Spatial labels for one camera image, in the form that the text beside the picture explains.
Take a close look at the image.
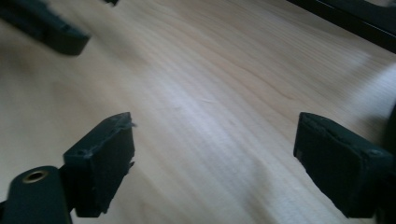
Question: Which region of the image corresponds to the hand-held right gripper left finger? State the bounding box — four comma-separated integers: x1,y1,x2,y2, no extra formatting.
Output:
63,111,136,218

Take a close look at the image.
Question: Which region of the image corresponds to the red and black shoe rack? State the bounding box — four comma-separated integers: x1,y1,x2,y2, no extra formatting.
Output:
286,0,396,54

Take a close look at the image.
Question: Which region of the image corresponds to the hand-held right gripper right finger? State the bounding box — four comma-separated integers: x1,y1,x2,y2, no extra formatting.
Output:
292,111,396,218

